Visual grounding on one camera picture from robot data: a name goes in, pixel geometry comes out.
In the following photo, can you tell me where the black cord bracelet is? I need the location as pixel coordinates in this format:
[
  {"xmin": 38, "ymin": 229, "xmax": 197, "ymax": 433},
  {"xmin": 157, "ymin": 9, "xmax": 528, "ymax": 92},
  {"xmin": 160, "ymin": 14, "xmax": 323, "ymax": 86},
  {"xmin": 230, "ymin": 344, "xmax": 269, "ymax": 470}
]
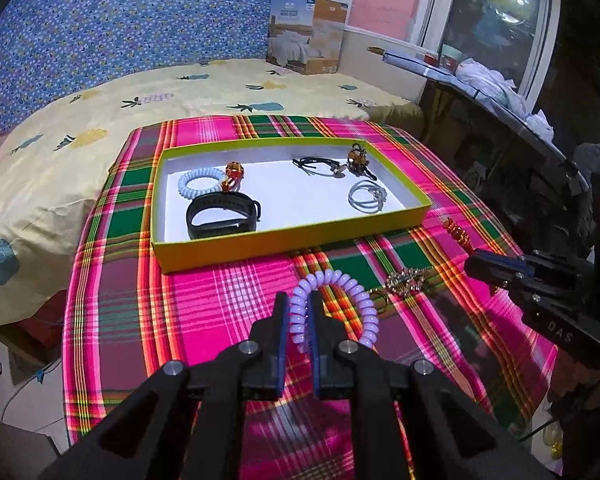
[{"xmin": 292, "ymin": 156, "xmax": 346, "ymax": 179}]

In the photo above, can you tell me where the pink plaid cloth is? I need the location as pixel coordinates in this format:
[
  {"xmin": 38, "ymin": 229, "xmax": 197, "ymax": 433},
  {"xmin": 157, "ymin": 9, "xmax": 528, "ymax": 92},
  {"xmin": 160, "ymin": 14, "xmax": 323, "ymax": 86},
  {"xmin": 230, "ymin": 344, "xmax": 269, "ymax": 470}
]
[{"xmin": 62, "ymin": 114, "xmax": 561, "ymax": 480}]

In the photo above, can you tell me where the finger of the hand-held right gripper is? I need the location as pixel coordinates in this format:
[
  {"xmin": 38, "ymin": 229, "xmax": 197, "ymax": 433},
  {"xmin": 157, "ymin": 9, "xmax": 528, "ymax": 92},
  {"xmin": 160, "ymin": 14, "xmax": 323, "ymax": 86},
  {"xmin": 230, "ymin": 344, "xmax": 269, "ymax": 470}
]
[
  {"xmin": 466, "ymin": 257, "xmax": 528, "ymax": 291},
  {"xmin": 472, "ymin": 250, "xmax": 536, "ymax": 273}
]

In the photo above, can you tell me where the yellow cardboard box tray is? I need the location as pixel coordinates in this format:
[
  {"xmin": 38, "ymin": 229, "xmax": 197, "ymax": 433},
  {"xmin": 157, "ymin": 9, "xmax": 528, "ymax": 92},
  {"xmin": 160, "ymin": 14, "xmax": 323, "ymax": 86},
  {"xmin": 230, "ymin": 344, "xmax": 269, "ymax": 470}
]
[{"xmin": 151, "ymin": 138, "xmax": 432, "ymax": 274}]

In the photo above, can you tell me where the gold rhinestone bracelet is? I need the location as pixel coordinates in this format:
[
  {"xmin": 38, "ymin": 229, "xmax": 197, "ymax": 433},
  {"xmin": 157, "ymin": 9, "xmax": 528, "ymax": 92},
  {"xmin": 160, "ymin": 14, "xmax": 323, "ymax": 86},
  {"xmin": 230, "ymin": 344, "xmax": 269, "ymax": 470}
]
[{"xmin": 370, "ymin": 267, "xmax": 431, "ymax": 311}]

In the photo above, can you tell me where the black fitness band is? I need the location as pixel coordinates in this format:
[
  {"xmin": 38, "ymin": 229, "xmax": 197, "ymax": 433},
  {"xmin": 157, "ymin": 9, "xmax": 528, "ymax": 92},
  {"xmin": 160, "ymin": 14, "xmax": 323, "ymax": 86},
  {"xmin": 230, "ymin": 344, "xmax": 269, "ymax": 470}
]
[{"xmin": 186, "ymin": 192, "xmax": 262, "ymax": 241}]

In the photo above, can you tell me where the white crumpled cloth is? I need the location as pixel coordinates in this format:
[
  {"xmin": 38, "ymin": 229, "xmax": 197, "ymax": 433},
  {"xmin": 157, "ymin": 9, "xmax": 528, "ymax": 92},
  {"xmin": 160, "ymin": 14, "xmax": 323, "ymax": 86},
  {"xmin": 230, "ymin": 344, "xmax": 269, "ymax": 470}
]
[{"xmin": 455, "ymin": 57, "xmax": 556, "ymax": 141}]

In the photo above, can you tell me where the pale blue spiral hair tie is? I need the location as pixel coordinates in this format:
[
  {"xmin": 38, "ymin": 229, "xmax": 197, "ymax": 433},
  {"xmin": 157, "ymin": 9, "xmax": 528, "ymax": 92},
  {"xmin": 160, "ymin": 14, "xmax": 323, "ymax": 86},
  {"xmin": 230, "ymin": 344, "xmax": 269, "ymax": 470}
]
[{"xmin": 177, "ymin": 169, "xmax": 231, "ymax": 202}]

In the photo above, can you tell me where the yellow pineapple bedsheet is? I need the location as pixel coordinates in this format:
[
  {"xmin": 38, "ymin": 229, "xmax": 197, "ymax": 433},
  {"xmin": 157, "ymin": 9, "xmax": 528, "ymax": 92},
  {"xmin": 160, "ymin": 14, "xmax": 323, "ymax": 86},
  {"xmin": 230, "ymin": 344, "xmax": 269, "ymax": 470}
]
[{"xmin": 0, "ymin": 57, "xmax": 423, "ymax": 328}]

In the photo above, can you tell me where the blue floral headboard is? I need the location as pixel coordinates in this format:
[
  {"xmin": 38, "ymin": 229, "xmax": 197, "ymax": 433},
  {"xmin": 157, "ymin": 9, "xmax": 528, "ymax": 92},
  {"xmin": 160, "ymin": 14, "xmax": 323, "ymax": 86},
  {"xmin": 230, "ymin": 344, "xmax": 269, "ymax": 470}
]
[{"xmin": 0, "ymin": 0, "xmax": 311, "ymax": 136}]

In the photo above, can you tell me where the purple spiral hair tie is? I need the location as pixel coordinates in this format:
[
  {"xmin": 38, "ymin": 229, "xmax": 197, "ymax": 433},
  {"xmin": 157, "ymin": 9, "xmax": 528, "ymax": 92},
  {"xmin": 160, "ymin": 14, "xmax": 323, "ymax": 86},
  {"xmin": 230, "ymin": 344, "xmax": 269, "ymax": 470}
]
[{"xmin": 287, "ymin": 269, "xmax": 379, "ymax": 356}]

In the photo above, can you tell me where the red bead bracelet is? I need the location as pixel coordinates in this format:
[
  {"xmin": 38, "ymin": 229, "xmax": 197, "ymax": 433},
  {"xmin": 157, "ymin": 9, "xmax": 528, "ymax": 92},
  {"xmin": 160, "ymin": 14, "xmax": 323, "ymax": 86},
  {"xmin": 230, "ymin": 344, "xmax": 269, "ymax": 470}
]
[{"xmin": 442, "ymin": 217, "xmax": 477, "ymax": 257}]

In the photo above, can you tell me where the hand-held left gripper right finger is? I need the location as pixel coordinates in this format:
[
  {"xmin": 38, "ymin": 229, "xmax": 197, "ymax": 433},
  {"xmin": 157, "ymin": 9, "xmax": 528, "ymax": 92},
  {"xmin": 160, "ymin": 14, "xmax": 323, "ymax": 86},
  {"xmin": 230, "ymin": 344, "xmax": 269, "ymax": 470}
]
[{"xmin": 307, "ymin": 290, "xmax": 556, "ymax": 480}]

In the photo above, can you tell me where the window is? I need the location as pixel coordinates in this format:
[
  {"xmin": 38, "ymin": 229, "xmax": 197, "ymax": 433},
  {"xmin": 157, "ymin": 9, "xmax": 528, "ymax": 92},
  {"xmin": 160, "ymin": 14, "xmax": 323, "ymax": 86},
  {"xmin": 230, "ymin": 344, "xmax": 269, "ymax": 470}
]
[{"xmin": 415, "ymin": 0, "xmax": 600, "ymax": 171}]

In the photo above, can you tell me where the blue covered ironing board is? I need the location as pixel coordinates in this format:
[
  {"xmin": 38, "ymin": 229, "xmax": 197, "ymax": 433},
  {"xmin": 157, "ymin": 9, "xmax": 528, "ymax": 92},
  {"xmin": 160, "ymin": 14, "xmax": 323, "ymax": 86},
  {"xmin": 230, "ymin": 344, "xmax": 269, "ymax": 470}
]
[{"xmin": 367, "ymin": 45, "xmax": 591, "ymax": 181}]

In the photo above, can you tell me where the bedding package box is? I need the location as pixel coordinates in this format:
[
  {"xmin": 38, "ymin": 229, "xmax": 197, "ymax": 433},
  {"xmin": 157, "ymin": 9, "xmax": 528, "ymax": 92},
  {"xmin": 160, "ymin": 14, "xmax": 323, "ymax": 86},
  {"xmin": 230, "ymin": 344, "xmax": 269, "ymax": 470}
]
[{"xmin": 266, "ymin": 0, "xmax": 353, "ymax": 76}]

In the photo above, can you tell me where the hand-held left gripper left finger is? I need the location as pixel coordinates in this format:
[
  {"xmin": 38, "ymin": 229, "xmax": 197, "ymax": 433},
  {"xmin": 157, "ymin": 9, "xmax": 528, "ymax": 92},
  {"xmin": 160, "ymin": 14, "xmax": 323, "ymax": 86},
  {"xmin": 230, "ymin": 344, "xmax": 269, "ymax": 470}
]
[{"xmin": 37, "ymin": 291, "xmax": 291, "ymax": 480}]

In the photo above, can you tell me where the teal and red cup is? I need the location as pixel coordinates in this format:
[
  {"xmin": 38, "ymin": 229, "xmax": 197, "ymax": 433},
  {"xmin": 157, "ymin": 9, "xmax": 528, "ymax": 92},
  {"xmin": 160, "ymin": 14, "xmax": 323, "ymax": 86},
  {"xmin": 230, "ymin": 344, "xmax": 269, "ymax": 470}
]
[{"xmin": 439, "ymin": 44, "xmax": 462, "ymax": 70}]

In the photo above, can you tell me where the grey cord bracelet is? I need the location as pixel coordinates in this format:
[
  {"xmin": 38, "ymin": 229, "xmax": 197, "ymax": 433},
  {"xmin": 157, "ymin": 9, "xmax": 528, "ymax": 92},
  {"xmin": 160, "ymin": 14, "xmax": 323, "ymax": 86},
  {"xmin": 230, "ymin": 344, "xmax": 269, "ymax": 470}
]
[{"xmin": 348, "ymin": 180, "xmax": 388, "ymax": 213}]

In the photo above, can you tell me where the orange beaded bracelet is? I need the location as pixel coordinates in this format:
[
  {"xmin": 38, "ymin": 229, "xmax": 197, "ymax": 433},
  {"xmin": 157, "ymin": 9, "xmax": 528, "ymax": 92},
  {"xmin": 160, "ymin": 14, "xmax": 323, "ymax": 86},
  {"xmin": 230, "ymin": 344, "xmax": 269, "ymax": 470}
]
[{"xmin": 220, "ymin": 161, "xmax": 246, "ymax": 193}]

